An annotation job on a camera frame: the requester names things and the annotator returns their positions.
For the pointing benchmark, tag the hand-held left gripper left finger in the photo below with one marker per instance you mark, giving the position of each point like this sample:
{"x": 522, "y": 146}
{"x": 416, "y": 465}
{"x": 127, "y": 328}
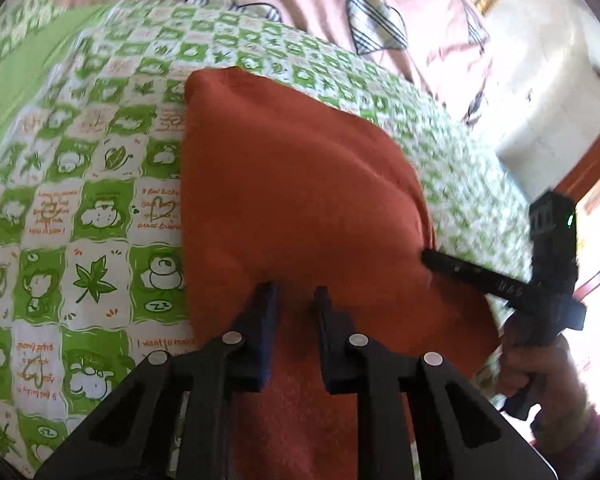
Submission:
{"x": 265, "y": 332}

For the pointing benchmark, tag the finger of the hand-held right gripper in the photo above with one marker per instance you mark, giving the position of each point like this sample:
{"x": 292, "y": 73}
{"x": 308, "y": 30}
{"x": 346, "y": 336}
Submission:
{"x": 465, "y": 272}

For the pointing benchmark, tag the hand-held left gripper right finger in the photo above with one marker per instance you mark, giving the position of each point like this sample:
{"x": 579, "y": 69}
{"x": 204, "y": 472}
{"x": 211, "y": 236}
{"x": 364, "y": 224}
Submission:
{"x": 330, "y": 332}

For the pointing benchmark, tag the orange knit sweater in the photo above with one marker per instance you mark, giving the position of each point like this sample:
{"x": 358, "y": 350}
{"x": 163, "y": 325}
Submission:
{"x": 290, "y": 185}

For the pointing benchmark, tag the person's right forearm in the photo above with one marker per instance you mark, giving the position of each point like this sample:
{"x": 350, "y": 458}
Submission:
{"x": 577, "y": 440}

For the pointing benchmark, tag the person's right hand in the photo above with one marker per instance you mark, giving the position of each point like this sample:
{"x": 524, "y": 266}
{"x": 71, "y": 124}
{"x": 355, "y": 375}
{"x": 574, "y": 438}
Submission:
{"x": 555, "y": 370}

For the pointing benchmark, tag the green checked bed sheet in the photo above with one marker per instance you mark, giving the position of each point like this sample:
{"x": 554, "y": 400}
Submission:
{"x": 95, "y": 220}

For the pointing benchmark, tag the pink heart print blanket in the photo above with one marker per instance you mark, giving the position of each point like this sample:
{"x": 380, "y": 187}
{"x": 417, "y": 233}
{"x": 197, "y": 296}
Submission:
{"x": 305, "y": 0}

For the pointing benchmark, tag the brown wooden door frame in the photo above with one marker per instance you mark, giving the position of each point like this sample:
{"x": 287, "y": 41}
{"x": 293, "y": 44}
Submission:
{"x": 587, "y": 165}

